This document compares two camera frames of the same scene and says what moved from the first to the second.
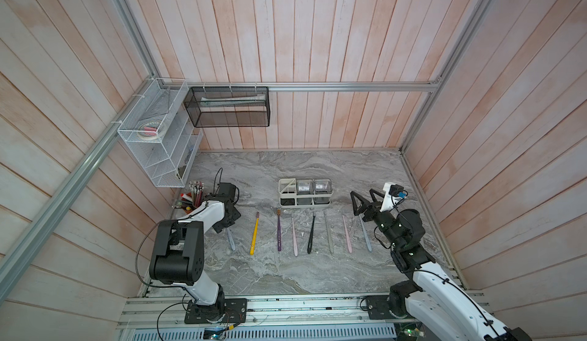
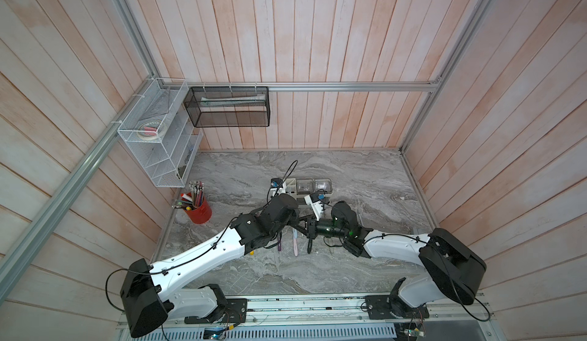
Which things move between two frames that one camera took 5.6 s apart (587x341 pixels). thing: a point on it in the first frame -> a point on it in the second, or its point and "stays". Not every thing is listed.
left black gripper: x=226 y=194 -> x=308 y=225
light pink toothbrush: x=296 y=249 stays
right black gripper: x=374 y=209 -> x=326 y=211
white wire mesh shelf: x=161 y=131 stays
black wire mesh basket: x=228 y=106 stays
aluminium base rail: x=281 y=319 stays
